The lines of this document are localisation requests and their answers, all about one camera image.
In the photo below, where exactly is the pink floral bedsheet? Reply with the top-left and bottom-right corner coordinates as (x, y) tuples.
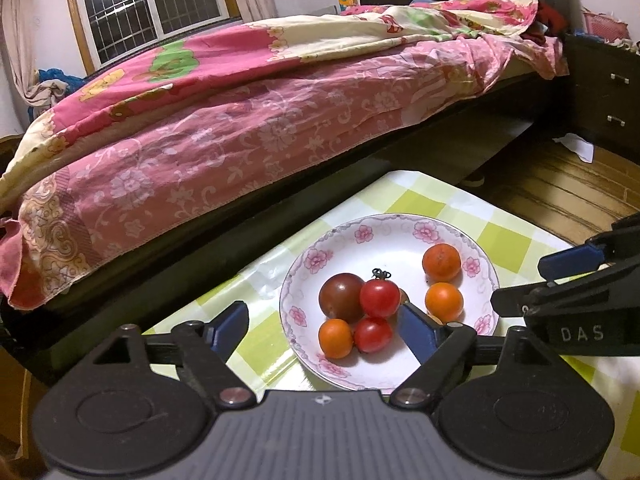
(0, 35), (568, 311)

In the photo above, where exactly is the orange tomato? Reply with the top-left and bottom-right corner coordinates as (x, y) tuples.
(422, 243), (462, 283)

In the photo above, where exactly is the blue cloth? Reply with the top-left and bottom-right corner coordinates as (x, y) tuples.
(35, 67), (86, 93)

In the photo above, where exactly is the pink basket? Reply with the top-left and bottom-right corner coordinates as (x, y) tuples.
(582, 7), (633, 43)

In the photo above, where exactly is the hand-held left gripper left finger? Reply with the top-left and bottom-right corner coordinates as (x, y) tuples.
(92, 300), (251, 408)

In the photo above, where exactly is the red cherry tomato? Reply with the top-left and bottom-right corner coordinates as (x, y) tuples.
(353, 316), (394, 354)
(360, 268), (402, 319)

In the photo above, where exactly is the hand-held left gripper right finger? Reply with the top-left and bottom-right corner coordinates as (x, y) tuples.
(390, 301), (551, 409)

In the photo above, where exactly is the red clothing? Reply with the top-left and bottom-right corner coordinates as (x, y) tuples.
(537, 2), (568, 36)

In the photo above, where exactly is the cartoon print quilt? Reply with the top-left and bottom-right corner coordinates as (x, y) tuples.
(0, 0), (541, 196)

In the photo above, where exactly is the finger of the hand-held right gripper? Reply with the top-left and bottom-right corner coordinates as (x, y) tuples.
(538, 212), (640, 281)
(490, 260), (640, 318)

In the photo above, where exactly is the white floral plate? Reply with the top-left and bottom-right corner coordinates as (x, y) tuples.
(279, 213), (501, 394)

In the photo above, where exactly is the small orange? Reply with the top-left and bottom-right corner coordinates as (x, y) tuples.
(425, 282), (464, 323)
(318, 319), (355, 359)

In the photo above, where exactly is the bed with pink blanket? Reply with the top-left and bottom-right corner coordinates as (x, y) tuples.
(0, 0), (576, 386)

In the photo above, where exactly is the wooden cabinet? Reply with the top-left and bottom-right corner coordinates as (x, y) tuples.
(0, 135), (26, 176)

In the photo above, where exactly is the white paper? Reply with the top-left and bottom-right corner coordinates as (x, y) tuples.
(552, 132), (596, 163)

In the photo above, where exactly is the dark nightstand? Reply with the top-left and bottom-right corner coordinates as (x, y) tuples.
(562, 32), (640, 161)

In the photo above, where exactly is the dark purple tomato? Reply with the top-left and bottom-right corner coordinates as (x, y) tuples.
(319, 272), (366, 321)

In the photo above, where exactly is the green checkered tablecloth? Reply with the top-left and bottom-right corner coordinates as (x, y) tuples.
(142, 170), (640, 480)

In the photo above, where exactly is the barred window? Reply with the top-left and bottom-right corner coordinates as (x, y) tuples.
(62, 0), (241, 73)

